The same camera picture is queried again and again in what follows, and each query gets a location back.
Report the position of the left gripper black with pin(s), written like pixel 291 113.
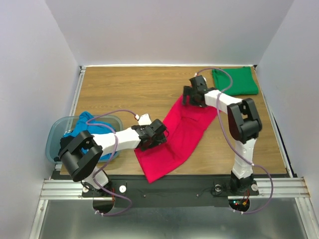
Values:
pixel 161 139

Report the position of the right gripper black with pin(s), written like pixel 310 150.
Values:
pixel 189 92

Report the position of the red t shirt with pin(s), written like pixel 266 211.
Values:
pixel 186 126

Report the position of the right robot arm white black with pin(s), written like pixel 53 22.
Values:
pixel 244 126

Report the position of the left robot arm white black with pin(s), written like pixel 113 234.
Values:
pixel 81 155

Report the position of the folded green t shirt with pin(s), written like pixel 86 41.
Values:
pixel 243 82

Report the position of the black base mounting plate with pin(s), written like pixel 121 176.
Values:
pixel 169 191

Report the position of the blue t shirt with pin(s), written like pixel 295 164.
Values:
pixel 86 121

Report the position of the black garment in bin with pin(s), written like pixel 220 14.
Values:
pixel 64 142

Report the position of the teal plastic bin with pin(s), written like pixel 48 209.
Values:
pixel 71 126

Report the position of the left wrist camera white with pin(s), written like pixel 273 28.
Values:
pixel 143 119

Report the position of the aluminium frame rail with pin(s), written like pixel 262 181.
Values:
pixel 66 190

